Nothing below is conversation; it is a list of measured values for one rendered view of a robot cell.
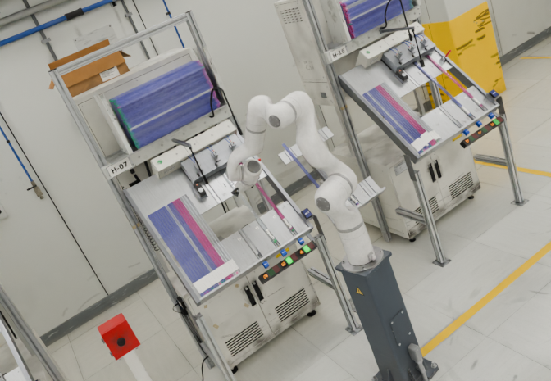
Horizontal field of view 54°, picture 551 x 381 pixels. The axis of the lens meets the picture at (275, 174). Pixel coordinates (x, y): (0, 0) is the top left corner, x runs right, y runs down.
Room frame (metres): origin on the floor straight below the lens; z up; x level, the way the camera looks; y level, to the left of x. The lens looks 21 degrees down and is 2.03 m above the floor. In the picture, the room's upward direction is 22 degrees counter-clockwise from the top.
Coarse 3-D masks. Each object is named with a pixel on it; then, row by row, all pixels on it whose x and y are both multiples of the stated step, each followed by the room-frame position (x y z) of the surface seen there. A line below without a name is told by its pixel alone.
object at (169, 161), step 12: (228, 120) 2.92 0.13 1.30; (204, 132) 2.86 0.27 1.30; (216, 132) 2.86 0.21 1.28; (228, 132) 2.86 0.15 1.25; (192, 144) 2.81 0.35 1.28; (204, 144) 2.81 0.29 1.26; (168, 156) 2.75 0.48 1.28; (180, 156) 2.75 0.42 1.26; (156, 168) 2.71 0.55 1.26; (168, 168) 2.73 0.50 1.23
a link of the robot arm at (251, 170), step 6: (246, 162) 2.34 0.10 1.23; (252, 162) 2.34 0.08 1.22; (258, 162) 2.34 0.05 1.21; (246, 168) 2.32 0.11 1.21; (252, 168) 2.32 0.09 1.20; (258, 168) 2.32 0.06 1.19; (246, 174) 2.32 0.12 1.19; (252, 174) 2.30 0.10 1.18; (258, 174) 2.31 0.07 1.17; (246, 180) 2.36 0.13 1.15; (252, 180) 2.35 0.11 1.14
